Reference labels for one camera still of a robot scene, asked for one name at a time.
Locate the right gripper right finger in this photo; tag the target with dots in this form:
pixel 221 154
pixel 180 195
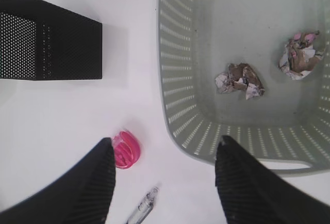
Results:
pixel 251 193

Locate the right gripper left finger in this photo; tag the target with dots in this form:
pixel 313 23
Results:
pixel 82 195

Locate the pink pencil sharpener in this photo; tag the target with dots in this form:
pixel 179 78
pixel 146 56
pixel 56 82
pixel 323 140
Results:
pixel 127 150

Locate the white grey upper pen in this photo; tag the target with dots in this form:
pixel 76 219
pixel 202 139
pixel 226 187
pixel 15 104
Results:
pixel 145 206

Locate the green plastic woven basket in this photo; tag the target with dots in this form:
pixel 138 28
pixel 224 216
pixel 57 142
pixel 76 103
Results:
pixel 198 39

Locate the black mesh pen holder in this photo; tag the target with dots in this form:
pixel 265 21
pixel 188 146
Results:
pixel 41 41

